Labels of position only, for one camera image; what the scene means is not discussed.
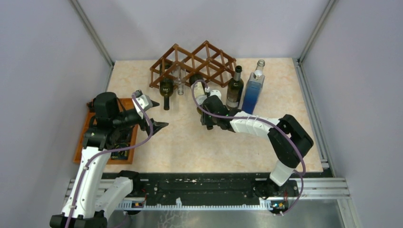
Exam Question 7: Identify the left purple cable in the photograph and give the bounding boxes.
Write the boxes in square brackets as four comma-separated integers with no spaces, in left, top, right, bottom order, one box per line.
[63,91,155,228]

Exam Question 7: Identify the blue square glass bottle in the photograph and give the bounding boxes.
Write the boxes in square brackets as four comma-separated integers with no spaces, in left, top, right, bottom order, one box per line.
[241,70,265,114]

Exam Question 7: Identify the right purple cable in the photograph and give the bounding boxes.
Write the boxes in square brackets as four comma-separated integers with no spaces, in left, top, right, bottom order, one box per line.
[191,79,307,216]

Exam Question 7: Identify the brown label wine bottle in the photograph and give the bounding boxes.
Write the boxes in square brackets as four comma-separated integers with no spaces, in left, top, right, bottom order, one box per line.
[226,65,244,109]

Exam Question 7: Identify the black patterned coaster in tray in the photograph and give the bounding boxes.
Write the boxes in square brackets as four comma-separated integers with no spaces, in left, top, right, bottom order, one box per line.
[110,142,130,161]

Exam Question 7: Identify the orange wooden tray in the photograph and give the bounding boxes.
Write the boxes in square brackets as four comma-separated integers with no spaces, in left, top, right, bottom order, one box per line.
[72,109,138,165]

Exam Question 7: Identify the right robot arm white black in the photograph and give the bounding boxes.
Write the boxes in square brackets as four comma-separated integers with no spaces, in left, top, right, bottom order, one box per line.
[197,95,314,198]

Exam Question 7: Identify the brown wooden wine rack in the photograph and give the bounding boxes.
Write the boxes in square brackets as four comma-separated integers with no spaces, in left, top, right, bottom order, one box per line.
[149,40,237,88]

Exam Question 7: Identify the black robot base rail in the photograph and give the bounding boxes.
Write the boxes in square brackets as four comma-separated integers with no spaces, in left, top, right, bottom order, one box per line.
[100,171,300,209]

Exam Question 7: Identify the white label wine bottle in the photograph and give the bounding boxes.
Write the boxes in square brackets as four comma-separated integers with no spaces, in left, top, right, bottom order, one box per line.
[189,74,210,106]

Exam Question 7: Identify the dark green wine bottle left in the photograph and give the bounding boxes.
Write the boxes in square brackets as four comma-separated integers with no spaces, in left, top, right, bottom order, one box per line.
[159,77,174,111]

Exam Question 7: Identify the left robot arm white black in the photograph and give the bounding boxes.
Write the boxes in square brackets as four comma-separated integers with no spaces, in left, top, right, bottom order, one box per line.
[49,90,168,228]

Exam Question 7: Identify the white toothed cable strip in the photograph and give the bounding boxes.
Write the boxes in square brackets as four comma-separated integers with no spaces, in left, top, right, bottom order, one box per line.
[116,198,273,212]

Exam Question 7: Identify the purple cable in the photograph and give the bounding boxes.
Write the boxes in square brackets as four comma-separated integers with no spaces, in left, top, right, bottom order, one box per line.
[191,79,307,216]
[63,91,155,228]

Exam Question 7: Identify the small clear glass bottle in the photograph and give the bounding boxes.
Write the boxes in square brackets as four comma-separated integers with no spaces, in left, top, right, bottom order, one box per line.
[174,66,186,95]

